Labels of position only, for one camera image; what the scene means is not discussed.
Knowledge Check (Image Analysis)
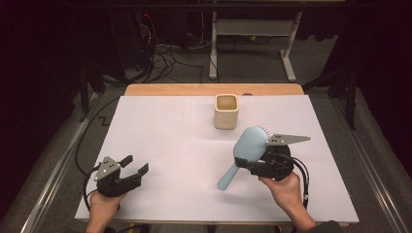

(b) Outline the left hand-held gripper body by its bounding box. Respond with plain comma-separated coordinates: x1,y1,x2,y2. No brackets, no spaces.
93,155,142,198

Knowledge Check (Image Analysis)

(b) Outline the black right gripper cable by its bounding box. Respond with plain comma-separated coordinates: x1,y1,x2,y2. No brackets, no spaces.
275,152,311,210

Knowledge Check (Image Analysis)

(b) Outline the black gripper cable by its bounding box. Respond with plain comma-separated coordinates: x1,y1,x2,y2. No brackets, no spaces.
275,152,311,210
75,96,121,213

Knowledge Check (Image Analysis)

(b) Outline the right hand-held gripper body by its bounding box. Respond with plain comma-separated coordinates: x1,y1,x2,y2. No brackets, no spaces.
249,133,312,182

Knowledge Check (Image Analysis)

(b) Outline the wooden table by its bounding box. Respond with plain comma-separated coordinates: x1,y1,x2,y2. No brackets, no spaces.
110,83,351,227

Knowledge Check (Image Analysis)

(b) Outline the black metal stand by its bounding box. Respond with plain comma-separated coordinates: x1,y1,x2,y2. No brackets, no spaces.
78,62,107,123
303,61,358,131

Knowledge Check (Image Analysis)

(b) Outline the tangle of floor cables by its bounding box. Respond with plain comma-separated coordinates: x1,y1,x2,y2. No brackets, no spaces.
135,13,206,83

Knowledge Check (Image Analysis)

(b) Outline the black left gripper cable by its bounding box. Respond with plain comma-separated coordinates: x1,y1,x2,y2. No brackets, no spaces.
75,96,121,213

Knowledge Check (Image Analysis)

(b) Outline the person's left hand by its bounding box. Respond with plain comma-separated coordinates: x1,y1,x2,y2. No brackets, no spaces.
86,191,127,226

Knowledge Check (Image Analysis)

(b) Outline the person's right hand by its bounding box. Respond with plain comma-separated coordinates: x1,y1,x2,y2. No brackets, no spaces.
258,171,305,212

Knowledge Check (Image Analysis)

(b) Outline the white metal desk frame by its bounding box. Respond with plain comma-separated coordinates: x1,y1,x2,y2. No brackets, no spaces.
208,0,304,83

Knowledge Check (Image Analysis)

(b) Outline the black equipment box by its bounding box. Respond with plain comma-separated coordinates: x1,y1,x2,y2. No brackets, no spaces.
108,11,155,72

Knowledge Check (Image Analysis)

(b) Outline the light blue hairbrush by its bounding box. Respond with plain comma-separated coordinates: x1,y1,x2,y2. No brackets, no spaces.
216,125,272,192

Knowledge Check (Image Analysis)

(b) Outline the white table mat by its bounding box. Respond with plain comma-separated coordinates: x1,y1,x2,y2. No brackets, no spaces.
75,94,360,224

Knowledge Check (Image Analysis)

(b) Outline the beige square cup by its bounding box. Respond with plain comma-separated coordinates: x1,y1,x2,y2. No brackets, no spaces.
214,93,240,131

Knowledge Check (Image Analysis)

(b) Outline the aluminium floor rail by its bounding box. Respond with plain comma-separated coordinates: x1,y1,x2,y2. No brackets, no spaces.
329,96,412,233
19,92,99,233

